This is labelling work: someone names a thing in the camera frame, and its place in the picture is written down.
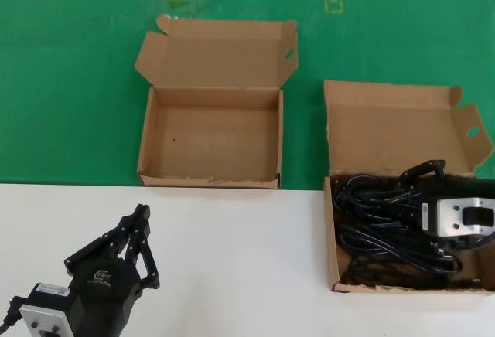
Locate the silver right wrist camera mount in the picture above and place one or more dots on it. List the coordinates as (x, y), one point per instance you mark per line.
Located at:
(452, 217)

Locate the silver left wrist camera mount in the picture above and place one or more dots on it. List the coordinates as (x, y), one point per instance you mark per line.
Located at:
(42, 310)

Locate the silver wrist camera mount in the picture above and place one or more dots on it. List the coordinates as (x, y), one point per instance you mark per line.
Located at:
(42, 310)
(452, 217)

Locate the green table cloth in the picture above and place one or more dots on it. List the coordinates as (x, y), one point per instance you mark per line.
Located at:
(77, 120)

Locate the cardboard box with round-notched lid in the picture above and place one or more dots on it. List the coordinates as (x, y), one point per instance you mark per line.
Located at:
(216, 143)

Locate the cardboard box with torn lid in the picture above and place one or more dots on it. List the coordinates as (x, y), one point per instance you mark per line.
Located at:
(386, 140)

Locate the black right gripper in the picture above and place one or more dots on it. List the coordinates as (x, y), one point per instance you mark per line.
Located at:
(464, 188)

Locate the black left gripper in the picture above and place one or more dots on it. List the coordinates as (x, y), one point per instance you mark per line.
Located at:
(102, 290)

